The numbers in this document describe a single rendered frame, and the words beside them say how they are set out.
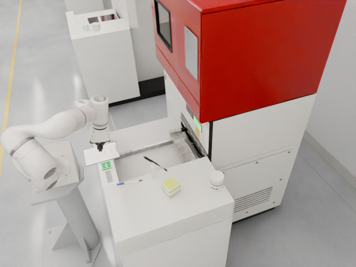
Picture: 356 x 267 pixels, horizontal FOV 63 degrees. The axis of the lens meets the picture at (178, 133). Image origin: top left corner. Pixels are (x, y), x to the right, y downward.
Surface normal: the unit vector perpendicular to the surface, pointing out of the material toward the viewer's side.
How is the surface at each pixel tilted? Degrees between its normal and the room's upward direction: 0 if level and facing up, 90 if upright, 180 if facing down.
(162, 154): 0
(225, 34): 90
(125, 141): 0
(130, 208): 0
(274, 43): 90
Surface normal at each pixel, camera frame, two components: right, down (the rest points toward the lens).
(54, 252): -0.04, -0.74
